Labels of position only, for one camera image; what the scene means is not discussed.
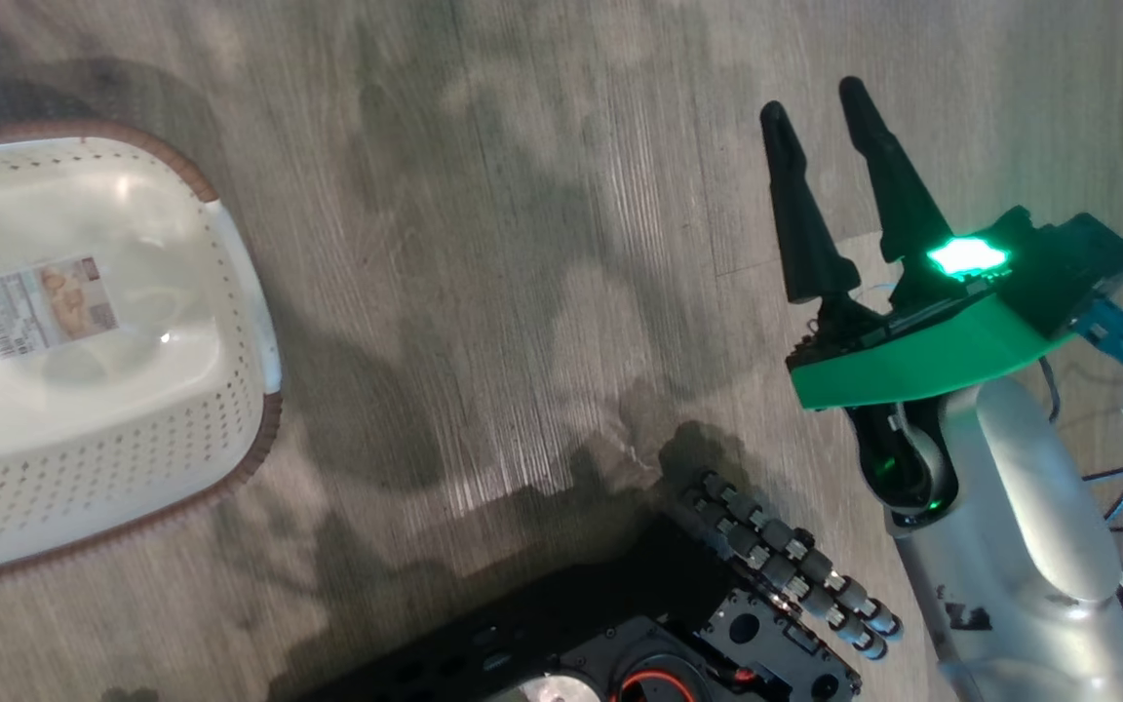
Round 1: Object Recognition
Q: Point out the white perforated plastic laundry basket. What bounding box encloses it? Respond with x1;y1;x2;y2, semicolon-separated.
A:
0;119;285;589

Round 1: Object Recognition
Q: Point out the printed paper label sticker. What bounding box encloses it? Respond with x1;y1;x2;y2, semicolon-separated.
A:
0;255;119;360

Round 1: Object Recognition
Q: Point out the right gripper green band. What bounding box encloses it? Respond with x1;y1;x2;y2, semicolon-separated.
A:
759;76;1077;412

